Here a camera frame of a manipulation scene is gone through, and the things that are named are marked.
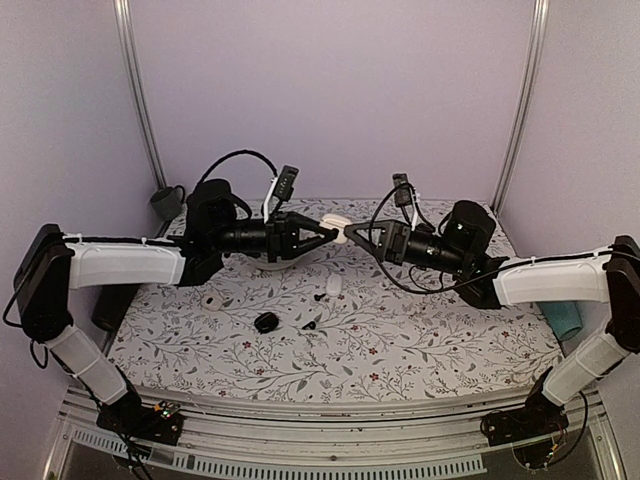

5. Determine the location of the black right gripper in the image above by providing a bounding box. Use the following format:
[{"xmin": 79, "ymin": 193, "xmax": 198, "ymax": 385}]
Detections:
[{"xmin": 345, "ymin": 218, "xmax": 470, "ymax": 276}]

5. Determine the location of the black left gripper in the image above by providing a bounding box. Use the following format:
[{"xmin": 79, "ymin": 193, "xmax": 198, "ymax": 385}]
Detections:
[{"xmin": 211, "ymin": 211, "xmax": 335, "ymax": 263}]

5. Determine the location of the cream earbud charging case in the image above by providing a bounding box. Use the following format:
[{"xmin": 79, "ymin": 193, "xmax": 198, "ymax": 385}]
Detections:
[{"xmin": 320, "ymin": 213, "xmax": 352, "ymax": 244}]

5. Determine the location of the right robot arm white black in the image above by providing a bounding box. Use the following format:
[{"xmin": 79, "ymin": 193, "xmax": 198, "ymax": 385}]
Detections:
[{"xmin": 344, "ymin": 200, "xmax": 639, "ymax": 436}]

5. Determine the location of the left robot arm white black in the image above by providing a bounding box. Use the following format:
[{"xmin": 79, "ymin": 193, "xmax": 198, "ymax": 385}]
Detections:
[{"xmin": 8, "ymin": 179, "xmax": 339, "ymax": 434}]

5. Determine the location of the white oval earbud case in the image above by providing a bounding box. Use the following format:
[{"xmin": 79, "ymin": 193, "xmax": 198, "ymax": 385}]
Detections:
[{"xmin": 326, "ymin": 274, "xmax": 343, "ymax": 297}]

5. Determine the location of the black open earbud case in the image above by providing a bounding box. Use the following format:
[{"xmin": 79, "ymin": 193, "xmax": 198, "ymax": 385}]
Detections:
[{"xmin": 254, "ymin": 312, "xmax": 280, "ymax": 334}]

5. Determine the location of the white earbud case small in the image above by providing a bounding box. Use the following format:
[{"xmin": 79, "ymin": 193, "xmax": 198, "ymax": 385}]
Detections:
[{"xmin": 202, "ymin": 295, "xmax": 223, "ymax": 312}]

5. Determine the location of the grey swirl ceramic plate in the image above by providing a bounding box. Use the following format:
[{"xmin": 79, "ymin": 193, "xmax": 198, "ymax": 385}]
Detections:
[{"xmin": 249, "ymin": 254, "xmax": 299, "ymax": 272}]

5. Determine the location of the grey mug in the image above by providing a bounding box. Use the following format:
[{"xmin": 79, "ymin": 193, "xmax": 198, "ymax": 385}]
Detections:
[{"xmin": 150, "ymin": 185, "xmax": 186, "ymax": 221}]

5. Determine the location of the teal cup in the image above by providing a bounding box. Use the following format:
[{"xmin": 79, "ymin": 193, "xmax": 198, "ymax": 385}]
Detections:
[{"xmin": 537, "ymin": 301, "xmax": 583, "ymax": 342}]

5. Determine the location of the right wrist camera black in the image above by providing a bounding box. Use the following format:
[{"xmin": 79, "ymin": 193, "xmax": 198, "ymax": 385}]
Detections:
[{"xmin": 392, "ymin": 173, "xmax": 417, "ymax": 223}]

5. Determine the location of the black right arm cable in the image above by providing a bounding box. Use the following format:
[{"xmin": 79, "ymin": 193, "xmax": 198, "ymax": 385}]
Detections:
[{"xmin": 372, "ymin": 184, "xmax": 471, "ymax": 294}]

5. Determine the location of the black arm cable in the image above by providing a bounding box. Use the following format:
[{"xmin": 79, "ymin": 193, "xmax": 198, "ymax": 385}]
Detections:
[
  {"xmin": 372, "ymin": 184, "xmax": 471, "ymax": 294},
  {"xmin": 194, "ymin": 148, "xmax": 279, "ymax": 191}
]

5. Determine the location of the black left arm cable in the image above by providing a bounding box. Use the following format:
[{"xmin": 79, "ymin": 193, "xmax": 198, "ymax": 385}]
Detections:
[{"xmin": 194, "ymin": 148, "xmax": 279, "ymax": 191}]

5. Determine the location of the aluminium front rail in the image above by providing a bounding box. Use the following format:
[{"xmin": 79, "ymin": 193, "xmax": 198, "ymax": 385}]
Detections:
[{"xmin": 44, "ymin": 387, "xmax": 626, "ymax": 480}]

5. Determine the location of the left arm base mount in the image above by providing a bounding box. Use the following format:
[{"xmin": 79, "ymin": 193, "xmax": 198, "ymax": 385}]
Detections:
[{"xmin": 97, "ymin": 398, "xmax": 185, "ymax": 446}]

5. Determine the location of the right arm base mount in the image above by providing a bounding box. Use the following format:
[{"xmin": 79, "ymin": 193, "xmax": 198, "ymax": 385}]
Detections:
[{"xmin": 480, "ymin": 407, "xmax": 569, "ymax": 470}]

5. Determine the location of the left aluminium frame post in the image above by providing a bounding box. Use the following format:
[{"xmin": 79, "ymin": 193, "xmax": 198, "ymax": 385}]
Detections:
[{"xmin": 113, "ymin": 0, "xmax": 167, "ymax": 189}]

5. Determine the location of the aluminium frame post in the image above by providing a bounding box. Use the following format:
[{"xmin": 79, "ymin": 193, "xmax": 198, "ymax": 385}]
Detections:
[
  {"xmin": 490, "ymin": 0, "xmax": 550, "ymax": 217},
  {"xmin": 113, "ymin": 0, "xmax": 167, "ymax": 189}
]

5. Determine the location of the right aluminium frame post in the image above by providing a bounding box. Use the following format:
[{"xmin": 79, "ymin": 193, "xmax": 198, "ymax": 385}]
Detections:
[{"xmin": 490, "ymin": 0, "xmax": 550, "ymax": 217}]

